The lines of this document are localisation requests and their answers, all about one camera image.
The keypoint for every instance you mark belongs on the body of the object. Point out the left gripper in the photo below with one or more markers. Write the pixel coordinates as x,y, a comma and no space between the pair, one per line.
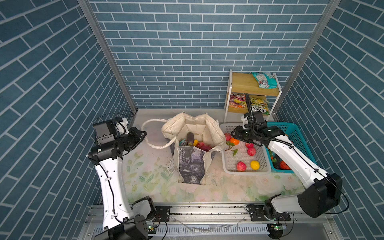
133,133

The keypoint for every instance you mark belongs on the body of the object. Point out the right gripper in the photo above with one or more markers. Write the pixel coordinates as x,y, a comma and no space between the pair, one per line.
237,134

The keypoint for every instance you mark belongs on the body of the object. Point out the pink dragon fruit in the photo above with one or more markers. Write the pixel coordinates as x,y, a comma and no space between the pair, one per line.
203,146

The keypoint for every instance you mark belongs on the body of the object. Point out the purple eggplant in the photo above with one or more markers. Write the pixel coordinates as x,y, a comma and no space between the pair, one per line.
190,138

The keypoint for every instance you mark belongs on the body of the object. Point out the beige canvas grocery bag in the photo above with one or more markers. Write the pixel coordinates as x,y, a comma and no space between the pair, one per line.
191,162

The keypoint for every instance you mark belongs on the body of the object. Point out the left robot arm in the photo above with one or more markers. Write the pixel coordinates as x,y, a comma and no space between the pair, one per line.
122,220

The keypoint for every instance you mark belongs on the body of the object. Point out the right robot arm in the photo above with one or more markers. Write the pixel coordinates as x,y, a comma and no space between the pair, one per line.
323,191

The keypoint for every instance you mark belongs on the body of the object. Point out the green Fox's candy bag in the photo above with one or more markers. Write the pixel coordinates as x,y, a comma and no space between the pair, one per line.
260,105

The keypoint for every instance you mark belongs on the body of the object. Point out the red yellow snack bag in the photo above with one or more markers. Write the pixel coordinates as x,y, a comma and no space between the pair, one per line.
238,101

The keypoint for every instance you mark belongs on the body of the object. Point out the teal snack bag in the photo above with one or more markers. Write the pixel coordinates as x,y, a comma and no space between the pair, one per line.
265,80

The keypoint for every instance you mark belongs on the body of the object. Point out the red apple lower right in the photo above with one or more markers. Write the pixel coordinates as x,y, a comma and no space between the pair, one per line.
251,151

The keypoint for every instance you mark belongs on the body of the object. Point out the small orange tangerine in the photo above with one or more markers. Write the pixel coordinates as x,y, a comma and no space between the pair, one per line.
234,141

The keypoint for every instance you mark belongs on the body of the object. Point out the red apple far left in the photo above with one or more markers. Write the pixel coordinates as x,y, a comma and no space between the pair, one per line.
228,136

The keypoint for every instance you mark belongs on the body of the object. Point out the green leaf twig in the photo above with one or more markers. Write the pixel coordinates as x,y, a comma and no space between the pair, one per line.
231,148

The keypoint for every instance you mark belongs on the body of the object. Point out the white plastic basket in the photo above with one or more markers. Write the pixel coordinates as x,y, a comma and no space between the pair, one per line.
230,161

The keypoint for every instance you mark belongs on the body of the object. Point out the yellow lemon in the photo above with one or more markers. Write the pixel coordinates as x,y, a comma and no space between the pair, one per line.
255,165

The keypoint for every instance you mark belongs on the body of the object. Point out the teal plastic basket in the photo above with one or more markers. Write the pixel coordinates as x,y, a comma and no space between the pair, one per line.
294,134

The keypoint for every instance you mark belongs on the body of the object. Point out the red apple bottom left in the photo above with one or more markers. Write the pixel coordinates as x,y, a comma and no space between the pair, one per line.
241,167

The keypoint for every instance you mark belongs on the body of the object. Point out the red tomato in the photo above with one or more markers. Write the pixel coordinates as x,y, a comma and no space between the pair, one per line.
284,166

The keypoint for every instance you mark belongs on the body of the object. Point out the white wooden shelf rack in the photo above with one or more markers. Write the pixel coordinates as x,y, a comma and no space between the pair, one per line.
241,83

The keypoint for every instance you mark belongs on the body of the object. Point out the aluminium rail base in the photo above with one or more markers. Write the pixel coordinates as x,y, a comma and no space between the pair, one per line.
232,221

